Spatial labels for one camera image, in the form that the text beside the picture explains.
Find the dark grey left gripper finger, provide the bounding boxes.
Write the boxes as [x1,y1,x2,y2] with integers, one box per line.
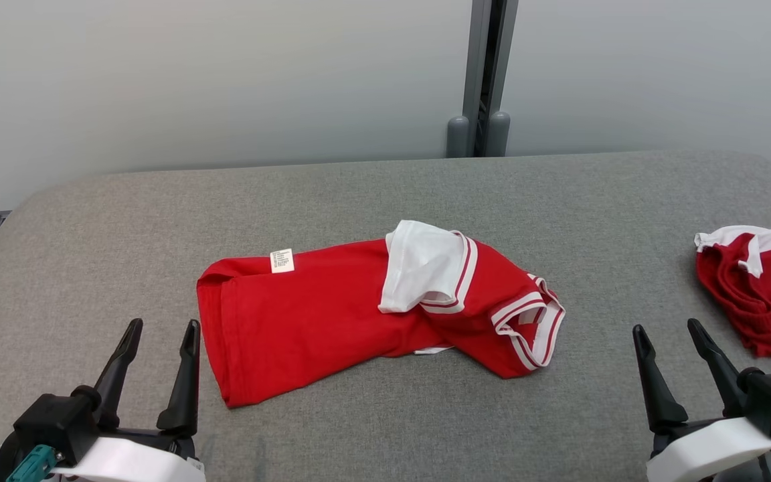
[156,319,202,436]
[94,318,145,430]

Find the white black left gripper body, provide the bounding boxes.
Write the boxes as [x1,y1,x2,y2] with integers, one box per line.
[48,430,206,482]

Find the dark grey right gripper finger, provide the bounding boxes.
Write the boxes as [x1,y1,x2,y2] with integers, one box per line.
[687,318,748,420]
[631,324,689,435]

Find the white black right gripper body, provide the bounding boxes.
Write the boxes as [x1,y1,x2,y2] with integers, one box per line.
[647,418,771,482]

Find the red shorts white trim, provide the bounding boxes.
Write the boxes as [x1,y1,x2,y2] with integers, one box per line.
[693,225,771,362]

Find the red jersey white sleeves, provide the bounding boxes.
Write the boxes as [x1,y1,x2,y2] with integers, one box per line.
[196,220,567,409]

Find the teal left camera connector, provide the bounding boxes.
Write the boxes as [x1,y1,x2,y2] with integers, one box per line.
[5,445,65,482]

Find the grey metal partition post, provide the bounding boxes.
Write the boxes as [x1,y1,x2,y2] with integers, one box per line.
[446,0,520,159]

